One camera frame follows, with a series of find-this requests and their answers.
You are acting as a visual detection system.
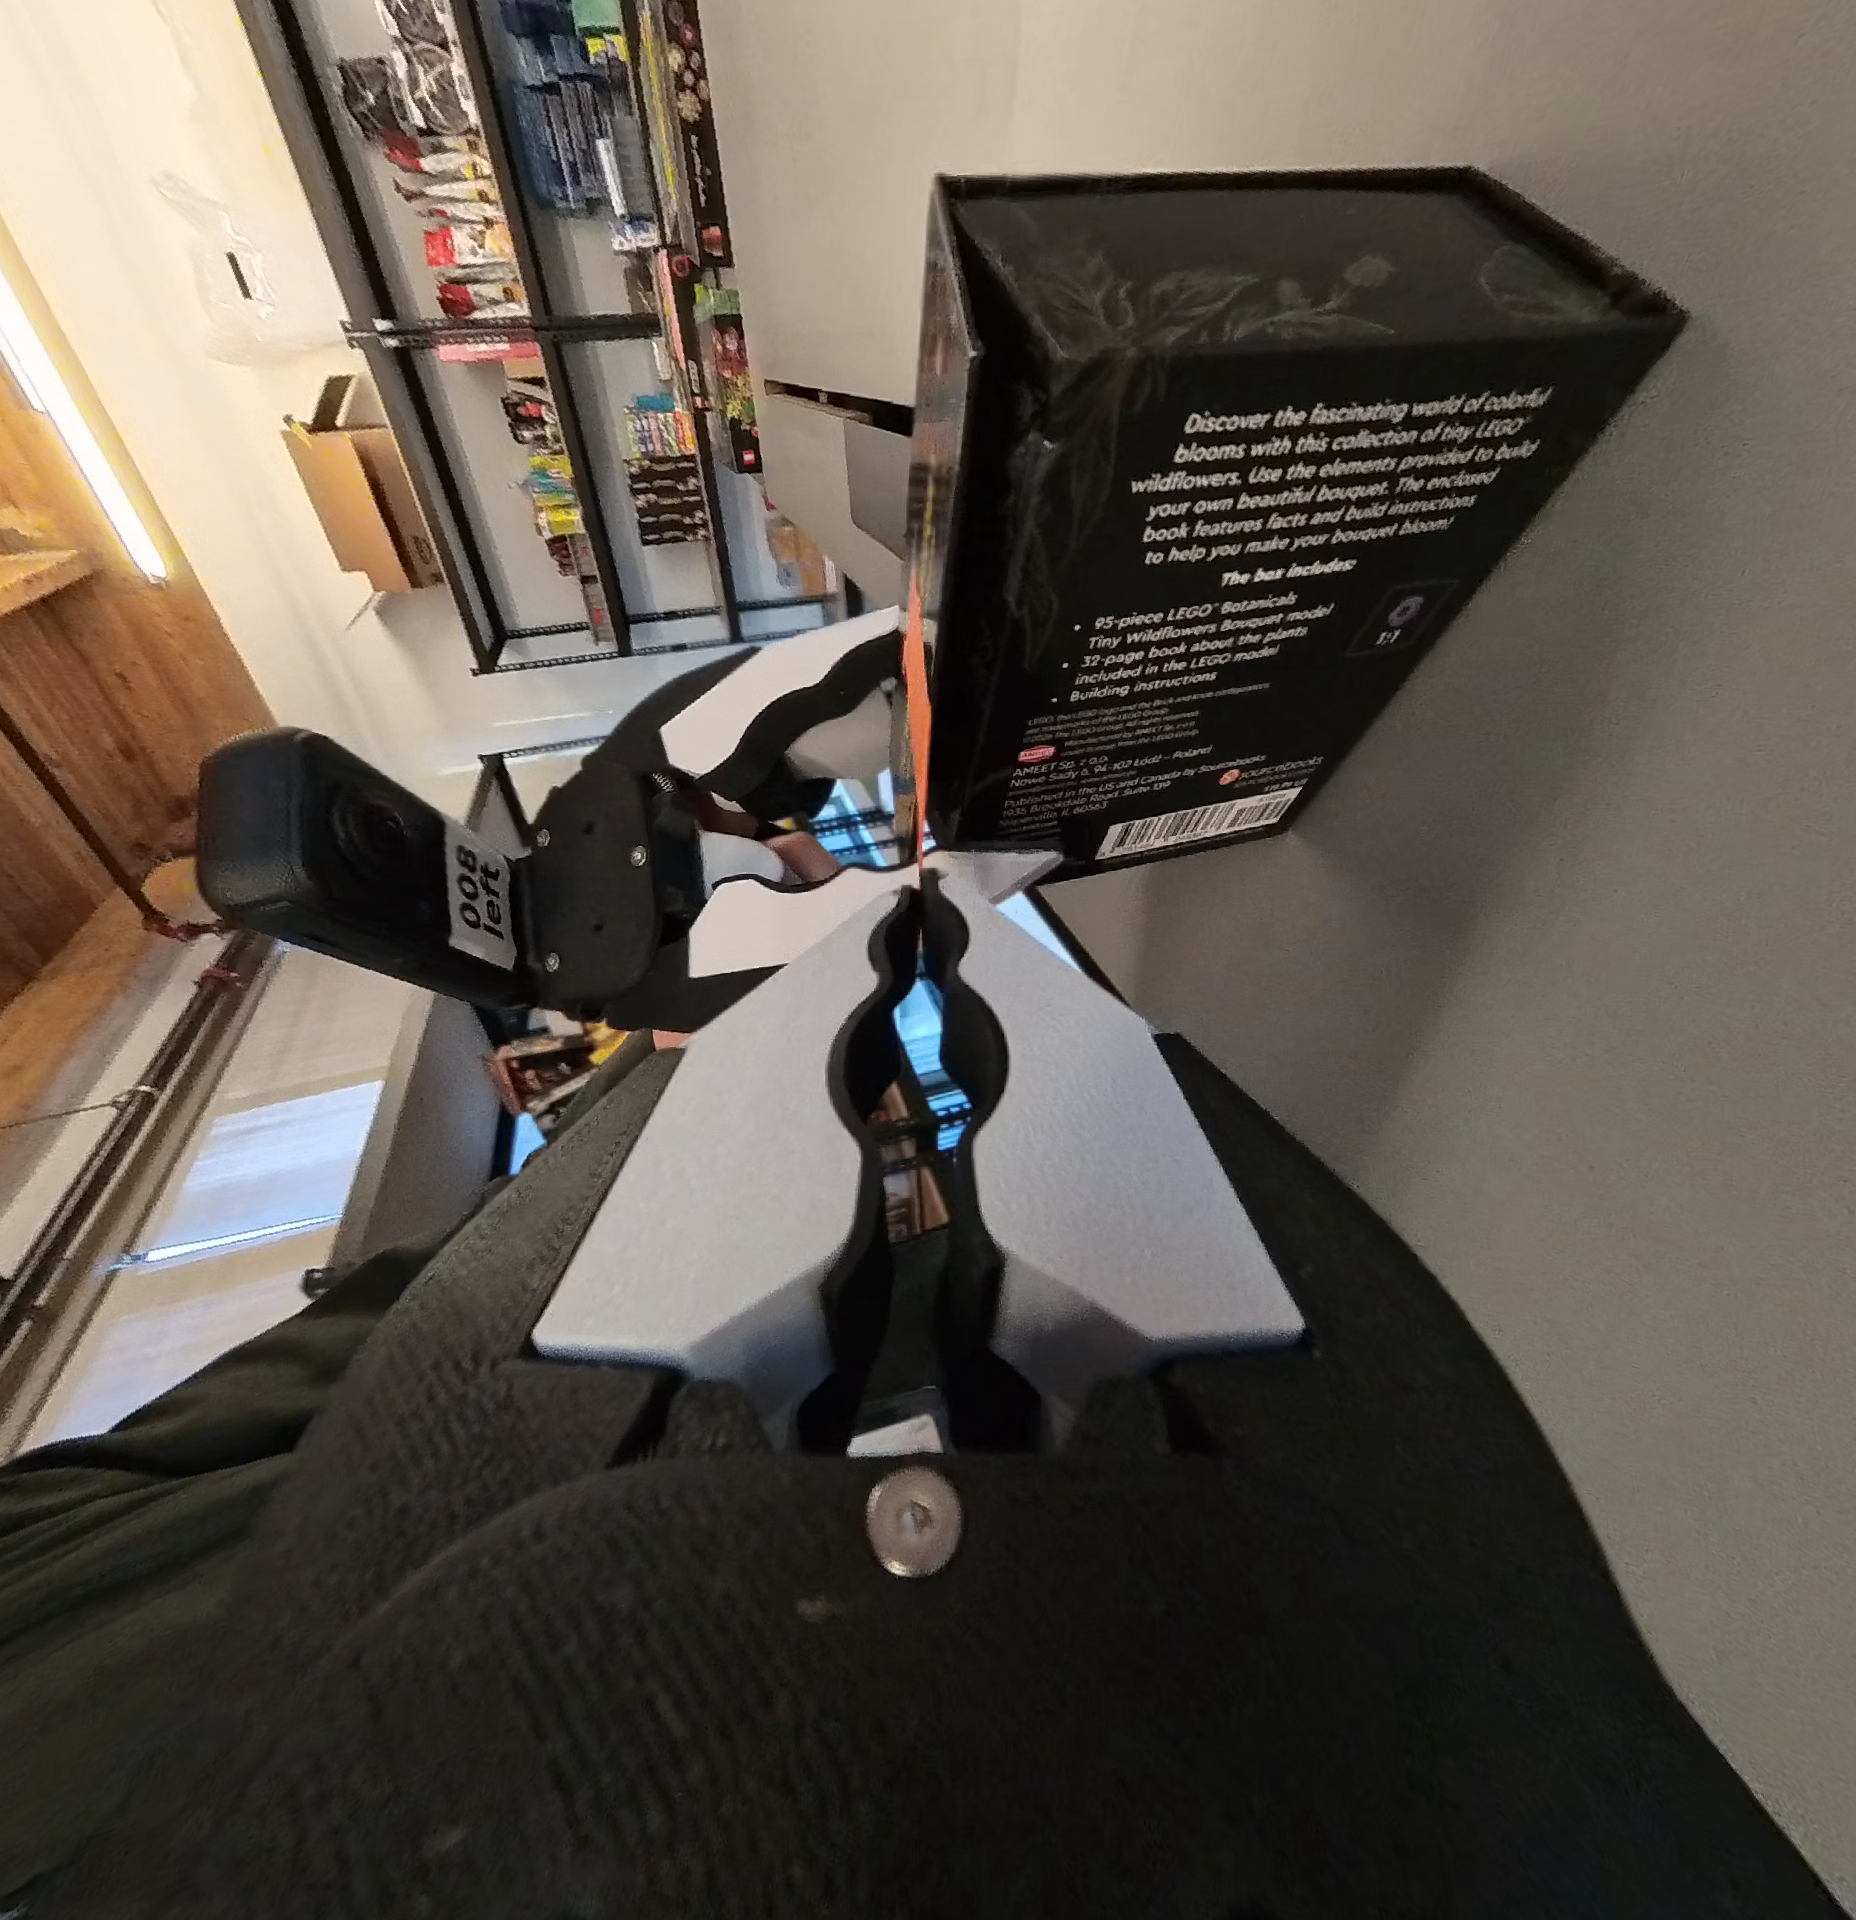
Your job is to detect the black metal shelving unit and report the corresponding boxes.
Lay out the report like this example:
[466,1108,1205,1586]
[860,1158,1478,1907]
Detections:
[238,0,845,678]

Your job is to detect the black lego flower box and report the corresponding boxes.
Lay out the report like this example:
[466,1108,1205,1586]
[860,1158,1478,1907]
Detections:
[905,164,1689,883]

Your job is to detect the black box pink flowers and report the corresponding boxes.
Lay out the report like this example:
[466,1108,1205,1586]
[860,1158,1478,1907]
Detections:
[693,276,768,481]

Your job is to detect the open cardboard box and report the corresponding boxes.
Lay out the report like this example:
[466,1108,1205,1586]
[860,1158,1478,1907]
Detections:
[281,374,454,599]

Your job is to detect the wide black toy box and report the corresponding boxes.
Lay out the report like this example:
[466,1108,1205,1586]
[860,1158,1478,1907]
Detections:
[634,0,738,276]

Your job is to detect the orange tape roll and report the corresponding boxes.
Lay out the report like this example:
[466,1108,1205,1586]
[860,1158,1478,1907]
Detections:
[895,626,941,906]

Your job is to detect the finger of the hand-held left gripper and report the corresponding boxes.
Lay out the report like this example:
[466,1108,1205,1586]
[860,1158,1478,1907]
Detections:
[624,605,912,825]
[685,846,1066,981]

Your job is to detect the stack of blue boxes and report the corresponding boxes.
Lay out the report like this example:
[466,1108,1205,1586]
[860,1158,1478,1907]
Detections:
[510,22,665,254]

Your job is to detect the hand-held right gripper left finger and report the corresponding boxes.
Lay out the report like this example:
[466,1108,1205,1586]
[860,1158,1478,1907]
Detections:
[527,883,923,1455]

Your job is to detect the long ceiling light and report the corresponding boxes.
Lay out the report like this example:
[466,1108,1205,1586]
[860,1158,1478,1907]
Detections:
[0,181,173,591]

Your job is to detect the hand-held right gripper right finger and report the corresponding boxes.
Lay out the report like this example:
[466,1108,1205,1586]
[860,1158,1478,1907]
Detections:
[925,873,1309,1450]

